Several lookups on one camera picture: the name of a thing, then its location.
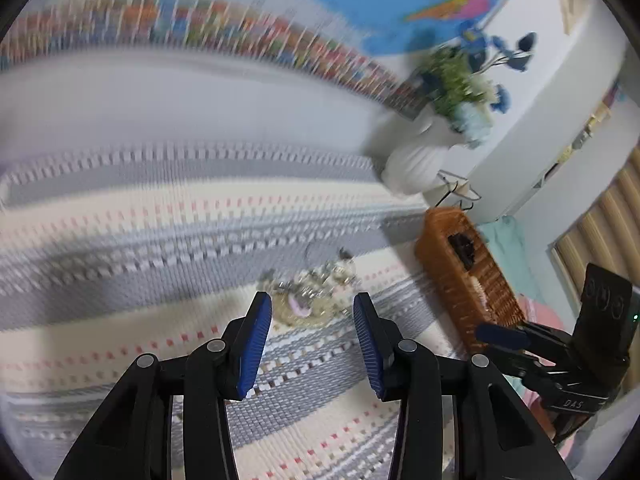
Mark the world map poster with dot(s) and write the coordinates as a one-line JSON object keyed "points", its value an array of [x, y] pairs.
{"points": [[354, 44]]}

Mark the beige curtain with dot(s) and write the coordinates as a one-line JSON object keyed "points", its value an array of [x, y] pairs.
{"points": [[607, 234]]}

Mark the teal blanket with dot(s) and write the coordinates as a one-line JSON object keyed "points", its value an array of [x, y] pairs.
{"points": [[506, 243]]}

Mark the brown wicker tray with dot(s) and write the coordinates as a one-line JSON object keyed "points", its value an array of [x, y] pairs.
{"points": [[468, 281]]}

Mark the striped woven table cloth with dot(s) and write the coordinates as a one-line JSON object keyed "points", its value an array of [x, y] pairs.
{"points": [[109, 254]]}

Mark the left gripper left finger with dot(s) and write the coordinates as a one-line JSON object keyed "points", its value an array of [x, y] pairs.
{"points": [[245, 340]]}

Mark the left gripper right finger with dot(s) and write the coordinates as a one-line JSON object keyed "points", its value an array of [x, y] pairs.
{"points": [[378, 339]]}

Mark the pile of metal jewelry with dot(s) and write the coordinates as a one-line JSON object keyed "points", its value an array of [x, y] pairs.
{"points": [[312, 297]]}

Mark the blue white artificial flowers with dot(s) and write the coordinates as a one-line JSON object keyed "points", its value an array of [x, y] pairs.
{"points": [[455, 82]]}

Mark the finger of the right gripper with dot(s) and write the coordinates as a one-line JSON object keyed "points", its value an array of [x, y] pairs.
{"points": [[503, 337]]}

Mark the white wall shelf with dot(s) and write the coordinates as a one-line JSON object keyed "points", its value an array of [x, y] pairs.
{"points": [[600, 115]]}

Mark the white ribbed vase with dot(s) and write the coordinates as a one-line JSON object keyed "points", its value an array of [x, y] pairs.
{"points": [[412, 168]]}

